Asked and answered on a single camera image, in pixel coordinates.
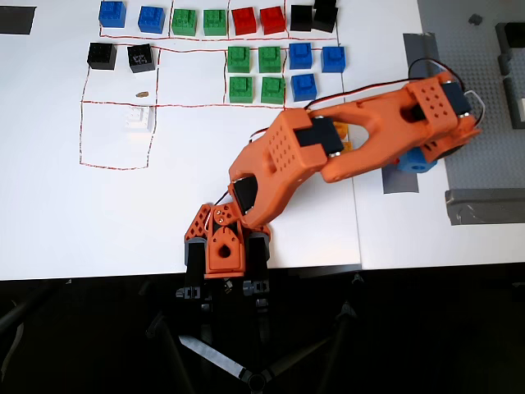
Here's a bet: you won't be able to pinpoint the long grey tape strip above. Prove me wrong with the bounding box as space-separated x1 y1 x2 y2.
402 32 450 118

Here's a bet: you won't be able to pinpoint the black table clamp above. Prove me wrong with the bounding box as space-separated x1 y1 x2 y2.
241 231 272 297
175 237 207 300

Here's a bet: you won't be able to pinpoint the dark grey tape patch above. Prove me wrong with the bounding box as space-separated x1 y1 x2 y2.
0 6 38 36

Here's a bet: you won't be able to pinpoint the blue toy brick block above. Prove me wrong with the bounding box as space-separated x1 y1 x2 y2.
320 46 347 75
137 5 167 34
288 42 314 71
290 73 318 103
98 1 127 30

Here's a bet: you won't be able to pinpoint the wide crumpled grey tape strip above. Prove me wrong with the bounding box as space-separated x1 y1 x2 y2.
445 188 525 227

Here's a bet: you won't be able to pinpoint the white toy brick block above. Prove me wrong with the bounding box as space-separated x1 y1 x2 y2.
124 104 157 134

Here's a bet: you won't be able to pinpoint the black block with white marks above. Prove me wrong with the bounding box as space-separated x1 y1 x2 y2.
126 44 158 75

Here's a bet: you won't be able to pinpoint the black metal stand legs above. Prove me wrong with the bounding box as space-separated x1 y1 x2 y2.
145 274 366 391

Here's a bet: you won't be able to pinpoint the grey square tape marker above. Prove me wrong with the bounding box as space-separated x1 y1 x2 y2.
381 165 421 195

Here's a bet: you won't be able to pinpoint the red and black arm cable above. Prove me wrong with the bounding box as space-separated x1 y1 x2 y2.
304 58 471 112

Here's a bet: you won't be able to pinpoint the green toy brick block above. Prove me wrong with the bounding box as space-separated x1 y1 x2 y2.
203 8 229 37
258 46 285 75
226 46 252 75
260 76 286 105
171 7 199 36
228 76 256 105

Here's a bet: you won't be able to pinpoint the grey studded baseplate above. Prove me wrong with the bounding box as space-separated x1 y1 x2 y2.
417 0 525 194

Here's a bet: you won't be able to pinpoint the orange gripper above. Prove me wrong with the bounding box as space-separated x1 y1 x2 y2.
396 116 484 176

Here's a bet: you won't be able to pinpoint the tall black toy brick block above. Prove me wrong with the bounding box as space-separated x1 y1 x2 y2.
312 0 340 34

